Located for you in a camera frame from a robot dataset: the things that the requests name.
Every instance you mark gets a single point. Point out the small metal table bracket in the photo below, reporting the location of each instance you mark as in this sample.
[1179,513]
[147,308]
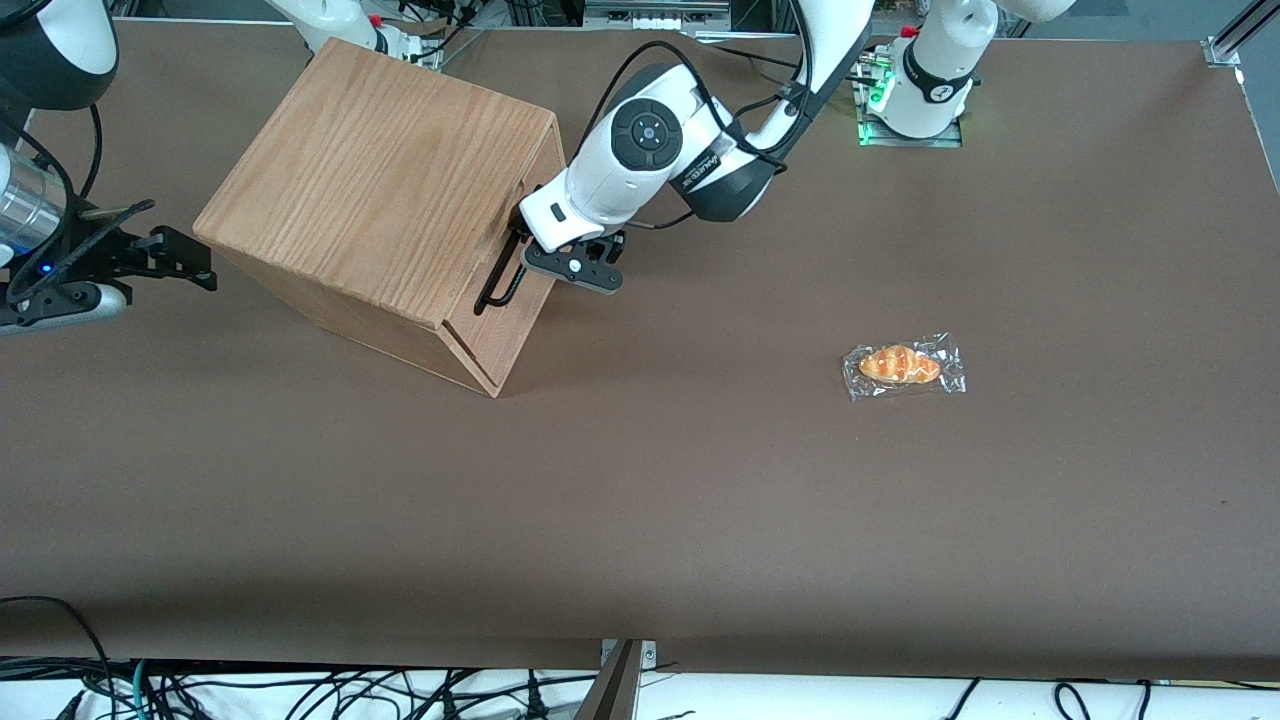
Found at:
[648,653]

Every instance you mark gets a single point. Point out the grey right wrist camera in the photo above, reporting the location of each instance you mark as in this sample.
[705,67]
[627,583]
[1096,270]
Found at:
[70,305]

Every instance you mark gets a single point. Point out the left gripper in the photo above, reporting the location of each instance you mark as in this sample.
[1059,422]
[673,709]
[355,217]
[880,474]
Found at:
[521,216]

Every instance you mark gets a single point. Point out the packaged croissant in clear wrap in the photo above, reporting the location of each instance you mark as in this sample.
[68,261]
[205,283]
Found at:
[900,364]

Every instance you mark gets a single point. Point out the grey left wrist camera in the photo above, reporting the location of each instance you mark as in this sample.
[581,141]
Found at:
[580,268]

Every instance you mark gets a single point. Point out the aluminium profile rail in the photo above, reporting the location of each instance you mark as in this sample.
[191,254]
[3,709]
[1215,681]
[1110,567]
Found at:
[1235,35]

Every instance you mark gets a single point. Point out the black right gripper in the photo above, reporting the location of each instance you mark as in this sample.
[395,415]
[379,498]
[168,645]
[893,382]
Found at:
[92,252]

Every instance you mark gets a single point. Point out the dark metal bar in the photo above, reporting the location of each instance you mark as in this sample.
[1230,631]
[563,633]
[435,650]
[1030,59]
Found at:
[612,690]

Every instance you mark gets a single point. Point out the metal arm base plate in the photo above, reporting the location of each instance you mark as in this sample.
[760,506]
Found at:
[948,135]

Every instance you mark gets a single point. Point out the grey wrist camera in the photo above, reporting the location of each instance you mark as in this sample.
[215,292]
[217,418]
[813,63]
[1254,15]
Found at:
[70,305]
[580,268]

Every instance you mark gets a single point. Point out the light wooden drawer cabinet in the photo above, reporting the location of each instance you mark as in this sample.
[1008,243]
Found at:
[370,180]

